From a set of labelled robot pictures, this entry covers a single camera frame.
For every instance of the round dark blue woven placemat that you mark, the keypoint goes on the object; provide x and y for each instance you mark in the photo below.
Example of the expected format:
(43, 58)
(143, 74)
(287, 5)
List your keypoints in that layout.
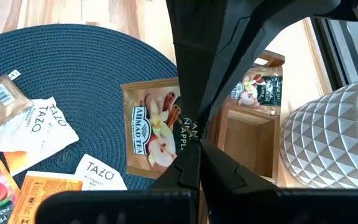
(89, 77)

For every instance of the succulent in white patterned pot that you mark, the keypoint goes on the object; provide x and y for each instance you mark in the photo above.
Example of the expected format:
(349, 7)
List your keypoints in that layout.
(322, 140)

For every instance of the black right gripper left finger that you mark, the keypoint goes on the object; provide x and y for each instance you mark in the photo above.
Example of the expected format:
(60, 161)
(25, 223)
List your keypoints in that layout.
(166, 205)

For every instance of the white orange Tazo tea packet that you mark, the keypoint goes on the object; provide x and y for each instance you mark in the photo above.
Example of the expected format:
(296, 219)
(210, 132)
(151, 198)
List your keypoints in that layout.
(36, 130)
(101, 174)
(20, 160)
(30, 193)

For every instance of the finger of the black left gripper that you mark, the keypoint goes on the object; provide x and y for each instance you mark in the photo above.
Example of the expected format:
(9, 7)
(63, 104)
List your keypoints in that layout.
(191, 46)
(253, 18)

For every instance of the wooden three-compartment tray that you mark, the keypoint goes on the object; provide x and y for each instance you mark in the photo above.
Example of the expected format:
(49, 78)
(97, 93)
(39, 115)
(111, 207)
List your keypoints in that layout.
(247, 140)

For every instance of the black aluminium table frame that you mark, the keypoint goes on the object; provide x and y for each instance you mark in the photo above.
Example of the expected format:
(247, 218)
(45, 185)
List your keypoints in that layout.
(326, 46)

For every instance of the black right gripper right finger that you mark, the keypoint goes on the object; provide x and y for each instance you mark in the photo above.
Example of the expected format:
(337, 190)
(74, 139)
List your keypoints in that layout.
(244, 205)

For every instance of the white paper strip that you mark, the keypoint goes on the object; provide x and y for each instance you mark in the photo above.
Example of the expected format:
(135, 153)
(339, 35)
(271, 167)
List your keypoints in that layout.
(14, 75)

